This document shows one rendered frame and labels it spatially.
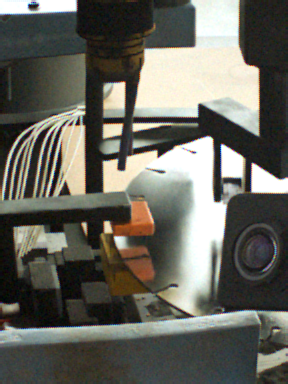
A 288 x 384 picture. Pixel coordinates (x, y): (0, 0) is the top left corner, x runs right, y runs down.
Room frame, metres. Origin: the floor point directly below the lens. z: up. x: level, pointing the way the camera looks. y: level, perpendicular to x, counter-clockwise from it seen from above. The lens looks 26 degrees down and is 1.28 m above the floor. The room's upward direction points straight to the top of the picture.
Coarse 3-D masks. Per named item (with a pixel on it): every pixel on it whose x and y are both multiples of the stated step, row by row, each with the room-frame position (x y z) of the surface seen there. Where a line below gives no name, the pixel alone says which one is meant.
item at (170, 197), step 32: (160, 160) 0.73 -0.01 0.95; (192, 160) 0.73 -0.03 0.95; (224, 160) 0.73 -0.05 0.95; (128, 192) 0.68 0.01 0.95; (160, 192) 0.68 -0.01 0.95; (192, 192) 0.68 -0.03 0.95; (160, 224) 0.64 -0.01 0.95; (192, 224) 0.63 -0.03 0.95; (128, 256) 0.59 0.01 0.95; (160, 256) 0.59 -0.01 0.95; (192, 256) 0.59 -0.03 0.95; (160, 288) 0.56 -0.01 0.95; (192, 288) 0.55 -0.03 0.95
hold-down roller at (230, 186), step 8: (224, 176) 0.64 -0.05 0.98; (232, 176) 0.64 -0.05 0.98; (240, 176) 0.64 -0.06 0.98; (224, 184) 0.63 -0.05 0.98; (232, 184) 0.63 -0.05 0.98; (240, 184) 0.63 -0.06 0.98; (224, 192) 0.63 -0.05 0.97; (232, 192) 0.63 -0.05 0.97; (240, 192) 0.63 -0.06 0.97; (224, 200) 0.63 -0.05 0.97
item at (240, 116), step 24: (264, 72) 0.59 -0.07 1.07; (264, 96) 0.59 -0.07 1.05; (216, 120) 0.63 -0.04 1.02; (240, 120) 0.62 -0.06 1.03; (264, 120) 0.59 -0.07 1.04; (216, 144) 0.63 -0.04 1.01; (240, 144) 0.61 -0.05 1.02; (264, 144) 0.59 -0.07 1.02; (216, 168) 0.63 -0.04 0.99; (264, 168) 0.59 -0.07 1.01; (216, 192) 0.63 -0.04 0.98
